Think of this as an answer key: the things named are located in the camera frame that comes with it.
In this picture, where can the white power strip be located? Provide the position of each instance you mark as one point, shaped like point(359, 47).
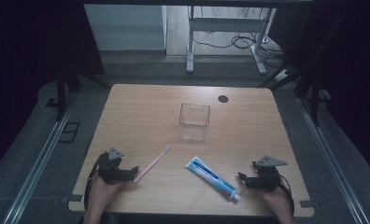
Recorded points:
point(282, 75)

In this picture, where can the metal floor rail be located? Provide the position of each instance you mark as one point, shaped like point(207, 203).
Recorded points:
point(328, 158)
point(36, 168)

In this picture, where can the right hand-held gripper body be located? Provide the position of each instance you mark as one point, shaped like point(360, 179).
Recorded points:
point(267, 177)

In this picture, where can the dark curtain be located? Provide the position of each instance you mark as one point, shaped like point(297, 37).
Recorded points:
point(357, 77)
point(24, 62)

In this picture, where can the grey cabinet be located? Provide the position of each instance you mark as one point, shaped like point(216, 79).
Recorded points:
point(124, 28)

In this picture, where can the clear plastic container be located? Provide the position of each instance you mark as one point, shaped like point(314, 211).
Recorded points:
point(194, 119)

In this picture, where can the white metal desk frame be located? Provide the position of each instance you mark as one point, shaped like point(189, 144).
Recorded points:
point(191, 46)

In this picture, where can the white and blue toothpaste tube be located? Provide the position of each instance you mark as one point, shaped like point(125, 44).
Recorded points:
point(211, 178)

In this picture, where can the pink toothbrush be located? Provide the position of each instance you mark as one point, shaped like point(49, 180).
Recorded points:
point(152, 164)

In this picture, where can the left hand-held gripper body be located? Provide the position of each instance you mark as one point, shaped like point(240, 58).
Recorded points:
point(110, 169)

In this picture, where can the black table grommet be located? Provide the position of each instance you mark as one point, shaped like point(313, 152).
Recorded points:
point(223, 99)

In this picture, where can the person's left hand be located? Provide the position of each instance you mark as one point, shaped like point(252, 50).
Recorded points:
point(102, 193)

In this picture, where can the black metal stand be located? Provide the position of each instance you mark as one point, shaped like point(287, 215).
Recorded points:
point(61, 90)
point(314, 93)

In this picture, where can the person's right hand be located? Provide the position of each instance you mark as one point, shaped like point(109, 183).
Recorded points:
point(276, 199)

